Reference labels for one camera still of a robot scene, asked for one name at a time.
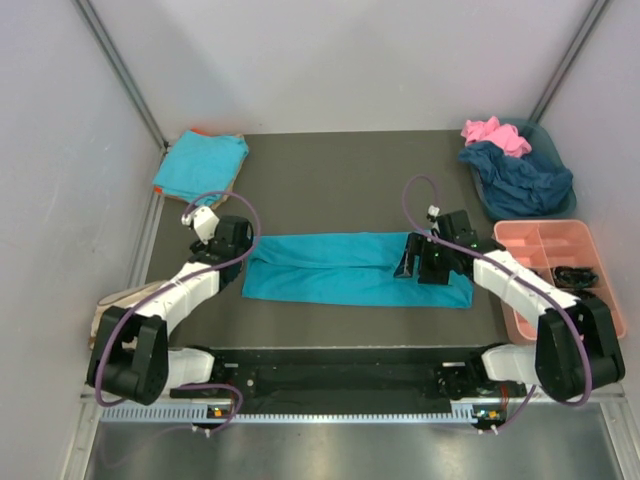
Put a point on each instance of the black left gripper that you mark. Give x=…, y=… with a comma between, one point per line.
x=200, y=246

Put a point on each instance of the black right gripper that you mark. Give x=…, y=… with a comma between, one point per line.
x=414, y=245

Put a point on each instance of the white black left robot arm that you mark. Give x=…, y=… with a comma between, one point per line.
x=131, y=356

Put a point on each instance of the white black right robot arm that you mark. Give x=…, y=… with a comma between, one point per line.
x=576, y=349

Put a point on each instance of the navy blue t shirt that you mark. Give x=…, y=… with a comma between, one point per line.
x=513, y=188

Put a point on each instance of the beige cloth bag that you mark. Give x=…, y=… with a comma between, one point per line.
x=120, y=299

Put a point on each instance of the pink compartment tray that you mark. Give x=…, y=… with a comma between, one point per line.
x=563, y=253

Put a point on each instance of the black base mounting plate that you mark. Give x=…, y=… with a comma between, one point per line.
x=358, y=380

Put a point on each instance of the pink t shirt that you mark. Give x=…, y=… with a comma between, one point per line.
x=505, y=136

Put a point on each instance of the teal plastic basket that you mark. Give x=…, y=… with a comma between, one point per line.
x=540, y=140

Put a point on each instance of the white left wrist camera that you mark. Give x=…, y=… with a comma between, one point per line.
x=203, y=221

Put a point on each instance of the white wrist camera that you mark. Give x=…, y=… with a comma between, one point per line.
x=203, y=221
x=433, y=213

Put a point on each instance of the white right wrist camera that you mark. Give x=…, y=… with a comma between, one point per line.
x=433, y=213

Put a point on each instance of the white slotted cable duct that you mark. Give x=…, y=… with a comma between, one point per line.
x=202, y=414

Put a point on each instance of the aluminium frame rail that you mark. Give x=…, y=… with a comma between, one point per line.
x=107, y=46

